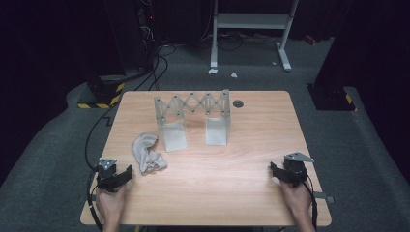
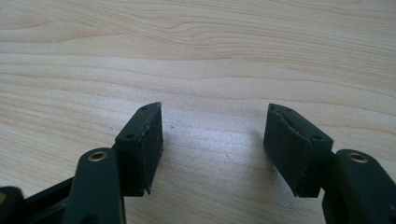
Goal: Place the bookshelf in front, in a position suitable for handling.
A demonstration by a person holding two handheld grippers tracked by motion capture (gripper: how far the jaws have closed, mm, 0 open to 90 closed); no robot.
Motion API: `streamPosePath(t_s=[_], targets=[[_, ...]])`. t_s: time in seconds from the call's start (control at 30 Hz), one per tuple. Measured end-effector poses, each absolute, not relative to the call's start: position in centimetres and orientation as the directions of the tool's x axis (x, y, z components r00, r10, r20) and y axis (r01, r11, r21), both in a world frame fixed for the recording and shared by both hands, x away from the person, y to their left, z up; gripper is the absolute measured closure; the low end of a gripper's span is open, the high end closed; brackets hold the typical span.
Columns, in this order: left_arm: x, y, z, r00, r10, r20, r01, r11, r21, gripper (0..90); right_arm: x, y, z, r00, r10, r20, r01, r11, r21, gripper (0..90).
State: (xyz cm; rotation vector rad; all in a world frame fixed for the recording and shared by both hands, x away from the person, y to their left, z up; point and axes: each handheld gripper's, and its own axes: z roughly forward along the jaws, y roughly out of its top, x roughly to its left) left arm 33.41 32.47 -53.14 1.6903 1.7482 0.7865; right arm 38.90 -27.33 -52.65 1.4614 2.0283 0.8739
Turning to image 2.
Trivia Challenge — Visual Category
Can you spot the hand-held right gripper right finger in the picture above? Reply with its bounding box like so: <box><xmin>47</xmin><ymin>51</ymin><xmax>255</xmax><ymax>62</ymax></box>
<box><xmin>262</xmin><ymin>103</ymin><xmax>334</xmax><ymax>199</ymax></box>

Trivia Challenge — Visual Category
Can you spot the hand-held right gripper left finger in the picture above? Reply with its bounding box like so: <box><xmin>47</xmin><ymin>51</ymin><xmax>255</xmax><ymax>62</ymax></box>
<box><xmin>114</xmin><ymin>102</ymin><xmax>164</xmax><ymax>198</ymax></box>

